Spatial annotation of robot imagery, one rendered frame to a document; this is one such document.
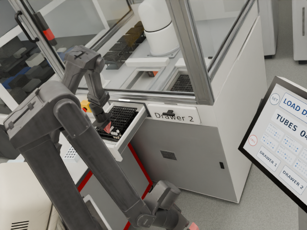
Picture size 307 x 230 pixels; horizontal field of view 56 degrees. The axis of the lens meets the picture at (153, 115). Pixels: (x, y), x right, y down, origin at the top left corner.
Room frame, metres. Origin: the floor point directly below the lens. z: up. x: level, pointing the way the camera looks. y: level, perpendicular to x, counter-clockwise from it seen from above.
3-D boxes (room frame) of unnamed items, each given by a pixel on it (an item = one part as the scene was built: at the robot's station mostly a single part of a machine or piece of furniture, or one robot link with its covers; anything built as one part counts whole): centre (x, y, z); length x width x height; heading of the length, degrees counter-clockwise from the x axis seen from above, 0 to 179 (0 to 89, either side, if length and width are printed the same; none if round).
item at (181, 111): (1.19, -0.10, 0.87); 0.29 x 0.02 x 0.11; 46
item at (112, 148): (1.18, 0.35, 0.87); 0.29 x 0.02 x 0.11; 46
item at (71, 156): (1.36, 0.53, 0.78); 0.12 x 0.08 x 0.04; 148
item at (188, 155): (1.73, -0.24, 0.40); 1.03 x 0.95 x 0.80; 46
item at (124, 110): (1.33, 0.21, 0.87); 0.22 x 0.18 x 0.06; 136
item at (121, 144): (1.33, 0.20, 0.86); 0.40 x 0.26 x 0.06; 136
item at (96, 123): (1.23, 0.25, 1.03); 0.10 x 0.07 x 0.07; 134
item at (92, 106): (1.23, 0.24, 1.09); 0.07 x 0.06 x 0.07; 143
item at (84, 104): (1.63, 0.38, 0.88); 0.07 x 0.05 x 0.07; 46
